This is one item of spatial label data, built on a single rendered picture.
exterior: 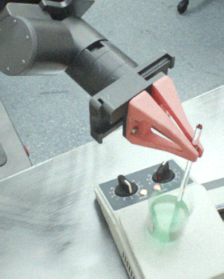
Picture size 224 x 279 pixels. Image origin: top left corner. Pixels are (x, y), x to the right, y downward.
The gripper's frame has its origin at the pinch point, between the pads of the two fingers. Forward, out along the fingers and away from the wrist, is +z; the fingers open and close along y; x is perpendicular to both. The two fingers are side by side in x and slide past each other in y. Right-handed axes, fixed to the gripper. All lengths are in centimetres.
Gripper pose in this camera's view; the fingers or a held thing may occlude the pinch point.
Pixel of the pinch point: (193, 150)
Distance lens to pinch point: 46.7
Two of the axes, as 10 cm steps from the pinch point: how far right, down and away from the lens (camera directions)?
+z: 6.6, 6.3, -4.2
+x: 0.0, 5.5, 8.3
